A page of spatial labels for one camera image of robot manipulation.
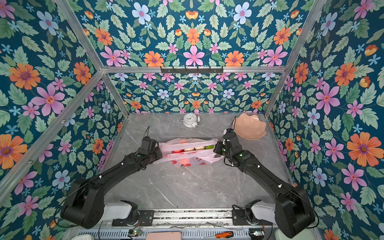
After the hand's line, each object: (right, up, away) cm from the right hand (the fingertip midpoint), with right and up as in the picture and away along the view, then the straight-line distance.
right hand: (215, 143), depth 83 cm
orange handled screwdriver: (+4, -41, -15) cm, 44 cm away
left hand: (-32, -4, +5) cm, 33 cm away
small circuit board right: (+19, -42, -13) cm, 48 cm away
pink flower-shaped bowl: (+28, +9, +26) cm, 39 cm away
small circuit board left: (-41, -41, -13) cm, 60 cm away
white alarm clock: (-16, +15, +28) cm, 35 cm away
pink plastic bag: (-15, -9, +1) cm, 17 cm away
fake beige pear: (-16, -5, +10) cm, 19 cm away
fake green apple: (-3, -3, +9) cm, 10 cm away
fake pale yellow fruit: (-9, -4, +10) cm, 14 cm away
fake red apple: (-22, -6, +8) cm, 24 cm away
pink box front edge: (-25, -42, -15) cm, 51 cm away
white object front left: (-62, -41, -17) cm, 76 cm away
